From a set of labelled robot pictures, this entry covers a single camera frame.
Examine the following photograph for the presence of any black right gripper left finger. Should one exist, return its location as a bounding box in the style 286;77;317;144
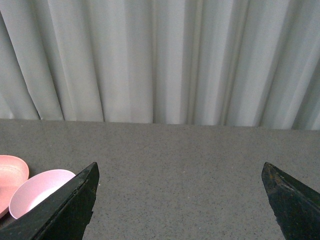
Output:
0;162;100;240

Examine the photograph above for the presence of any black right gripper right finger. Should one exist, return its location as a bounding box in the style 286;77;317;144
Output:
261;162;320;240

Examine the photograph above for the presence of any light pink bowl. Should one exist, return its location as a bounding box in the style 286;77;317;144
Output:
9;169;76;219

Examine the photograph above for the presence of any pink round plate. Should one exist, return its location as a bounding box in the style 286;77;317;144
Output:
0;155;30;218

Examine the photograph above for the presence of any white pleated curtain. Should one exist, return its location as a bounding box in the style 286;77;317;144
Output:
0;0;320;130

